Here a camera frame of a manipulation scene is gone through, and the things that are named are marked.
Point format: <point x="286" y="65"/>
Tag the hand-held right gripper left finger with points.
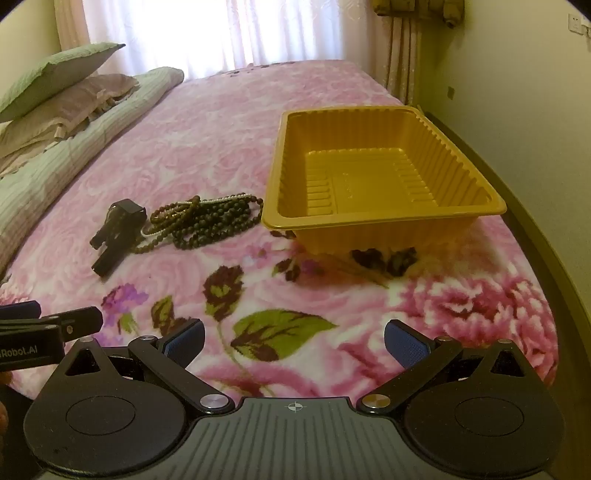
<point x="187" y="344"/>

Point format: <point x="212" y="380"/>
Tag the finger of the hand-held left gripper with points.
<point x="28" y="310"/>
<point x="78" y="321"/>

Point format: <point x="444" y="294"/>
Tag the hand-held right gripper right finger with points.
<point x="406" y="344"/>

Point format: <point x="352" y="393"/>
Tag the black hair clip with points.
<point x="117" y="230"/>

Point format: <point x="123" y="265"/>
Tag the yellow plastic tray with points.
<point x="369" y="175"/>

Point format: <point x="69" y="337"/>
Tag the green striped quilt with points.
<point x="69" y="175"/>

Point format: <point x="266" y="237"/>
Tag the pink floral blanket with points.
<point x="194" y="138"/>

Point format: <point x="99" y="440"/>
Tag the purple pillow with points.
<point x="69" y="106"/>

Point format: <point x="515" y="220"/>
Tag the green pillow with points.
<point x="55" y="74"/>

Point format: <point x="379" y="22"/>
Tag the patterned beige drape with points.
<point x="69" y="23"/>
<point x="401" y="60"/>

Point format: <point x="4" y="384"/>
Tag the white sheer curtain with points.
<point x="231" y="32"/>

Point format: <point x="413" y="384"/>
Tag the white wall socket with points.
<point x="576" y="24"/>

